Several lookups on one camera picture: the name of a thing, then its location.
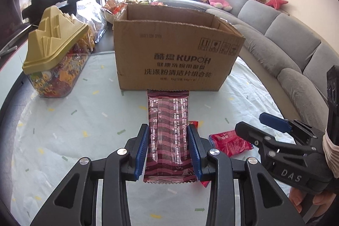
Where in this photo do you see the large red snack packet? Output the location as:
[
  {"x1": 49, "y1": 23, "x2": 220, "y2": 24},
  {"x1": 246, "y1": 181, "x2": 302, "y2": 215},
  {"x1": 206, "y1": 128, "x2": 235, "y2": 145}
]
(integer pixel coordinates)
[{"x1": 208, "y1": 130, "x2": 253, "y2": 157}]

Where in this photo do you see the maroon wafer bar packet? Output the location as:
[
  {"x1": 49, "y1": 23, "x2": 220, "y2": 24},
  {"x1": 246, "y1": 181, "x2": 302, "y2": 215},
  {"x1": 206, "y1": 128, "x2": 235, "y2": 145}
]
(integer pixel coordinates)
[{"x1": 144, "y1": 90, "x2": 197, "y2": 184}]

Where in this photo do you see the right human hand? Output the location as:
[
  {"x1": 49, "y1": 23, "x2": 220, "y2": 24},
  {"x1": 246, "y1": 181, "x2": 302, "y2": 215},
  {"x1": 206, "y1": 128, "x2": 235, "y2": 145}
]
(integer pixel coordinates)
[{"x1": 288, "y1": 187, "x2": 338, "y2": 225}]

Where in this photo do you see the red blue snack packet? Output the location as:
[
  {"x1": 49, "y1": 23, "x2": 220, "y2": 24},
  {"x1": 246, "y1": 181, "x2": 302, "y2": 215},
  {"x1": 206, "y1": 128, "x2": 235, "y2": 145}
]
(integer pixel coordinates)
[{"x1": 200, "y1": 181, "x2": 210, "y2": 188}]

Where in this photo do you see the red orange candy packet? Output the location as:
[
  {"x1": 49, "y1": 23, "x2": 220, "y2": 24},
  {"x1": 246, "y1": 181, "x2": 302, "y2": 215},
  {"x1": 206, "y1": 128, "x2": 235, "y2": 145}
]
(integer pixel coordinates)
[{"x1": 189, "y1": 121, "x2": 199, "y2": 129}]

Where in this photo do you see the grey curved sofa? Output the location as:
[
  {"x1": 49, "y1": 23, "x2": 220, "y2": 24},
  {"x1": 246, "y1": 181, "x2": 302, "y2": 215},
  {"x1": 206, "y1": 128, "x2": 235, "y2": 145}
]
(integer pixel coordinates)
[{"x1": 156, "y1": 0, "x2": 338, "y2": 129}]

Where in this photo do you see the pale blue table cloth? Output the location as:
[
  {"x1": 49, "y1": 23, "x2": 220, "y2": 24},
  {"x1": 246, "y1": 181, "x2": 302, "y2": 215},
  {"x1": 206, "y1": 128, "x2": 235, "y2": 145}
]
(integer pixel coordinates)
[{"x1": 10, "y1": 52, "x2": 291, "y2": 225}]

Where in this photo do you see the brown cardboard box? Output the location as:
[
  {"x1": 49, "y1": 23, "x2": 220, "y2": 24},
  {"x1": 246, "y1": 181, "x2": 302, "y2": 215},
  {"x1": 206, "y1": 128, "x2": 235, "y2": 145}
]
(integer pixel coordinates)
[{"x1": 113, "y1": 5, "x2": 245, "y2": 91}]

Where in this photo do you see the gold lid candy jar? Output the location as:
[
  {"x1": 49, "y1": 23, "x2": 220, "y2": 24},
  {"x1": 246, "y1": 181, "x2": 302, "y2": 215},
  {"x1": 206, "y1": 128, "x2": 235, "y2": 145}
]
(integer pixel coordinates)
[{"x1": 22, "y1": 6, "x2": 94, "y2": 98}]

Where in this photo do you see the red star pillow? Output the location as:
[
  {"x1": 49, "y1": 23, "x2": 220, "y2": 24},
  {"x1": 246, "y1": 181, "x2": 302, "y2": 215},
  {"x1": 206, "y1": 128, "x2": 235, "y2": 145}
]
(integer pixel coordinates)
[{"x1": 265, "y1": 0, "x2": 288, "y2": 10}]

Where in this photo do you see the pink plush toy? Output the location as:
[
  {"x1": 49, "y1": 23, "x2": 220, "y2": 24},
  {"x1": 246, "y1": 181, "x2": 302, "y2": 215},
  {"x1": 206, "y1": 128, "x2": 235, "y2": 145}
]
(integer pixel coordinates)
[{"x1": 208, "y1": 0, "x2": 233, "y2": 11}]

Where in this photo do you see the clear plastic zip bag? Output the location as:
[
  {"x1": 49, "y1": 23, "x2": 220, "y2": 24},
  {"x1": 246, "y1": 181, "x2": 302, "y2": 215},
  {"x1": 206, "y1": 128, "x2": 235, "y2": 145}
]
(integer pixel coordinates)
[{"x1": 76, "y1": 0, "x2": 107, "y2": 44}]

